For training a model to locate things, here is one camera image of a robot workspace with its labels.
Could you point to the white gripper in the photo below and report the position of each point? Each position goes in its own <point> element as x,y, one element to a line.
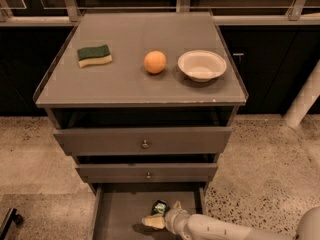
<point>173,217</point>

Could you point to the green soda can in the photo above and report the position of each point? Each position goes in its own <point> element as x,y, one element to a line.
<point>159,207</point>

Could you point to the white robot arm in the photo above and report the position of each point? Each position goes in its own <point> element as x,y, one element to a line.
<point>267,185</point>

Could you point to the metal middle drawer knob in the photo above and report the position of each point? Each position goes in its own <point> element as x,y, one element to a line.
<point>148,176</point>

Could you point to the metal drawer knob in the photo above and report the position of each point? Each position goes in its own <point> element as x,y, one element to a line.
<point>145,144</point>
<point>148,176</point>

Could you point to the grey bottom drawer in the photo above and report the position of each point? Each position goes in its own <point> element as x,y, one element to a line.
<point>120,207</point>

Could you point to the grey drawer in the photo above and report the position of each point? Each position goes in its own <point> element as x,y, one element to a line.
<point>135,173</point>
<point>120,207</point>
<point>127,141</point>

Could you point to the metal top drawer knob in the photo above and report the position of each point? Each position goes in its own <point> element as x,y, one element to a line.
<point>145,144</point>

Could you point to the grey middle drawer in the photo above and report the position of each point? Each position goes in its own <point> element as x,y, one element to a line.
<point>135,173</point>

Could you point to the grey top drawer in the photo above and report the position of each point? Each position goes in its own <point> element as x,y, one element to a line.
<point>127,141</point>

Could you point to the grey drawer cabinet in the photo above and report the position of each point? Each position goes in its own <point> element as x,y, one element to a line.
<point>122,94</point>

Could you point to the white paper bowl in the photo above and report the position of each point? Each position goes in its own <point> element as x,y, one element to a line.
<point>202,65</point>

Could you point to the orange fruit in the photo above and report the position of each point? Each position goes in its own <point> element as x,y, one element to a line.
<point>155,62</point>

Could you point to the black caster wheel base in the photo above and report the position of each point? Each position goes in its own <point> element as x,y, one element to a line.
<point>9,217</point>

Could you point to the green yellow sponge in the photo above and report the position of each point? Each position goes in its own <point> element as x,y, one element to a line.
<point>98,55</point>

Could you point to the metal railing frame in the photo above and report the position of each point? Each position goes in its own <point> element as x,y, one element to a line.
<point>224,12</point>

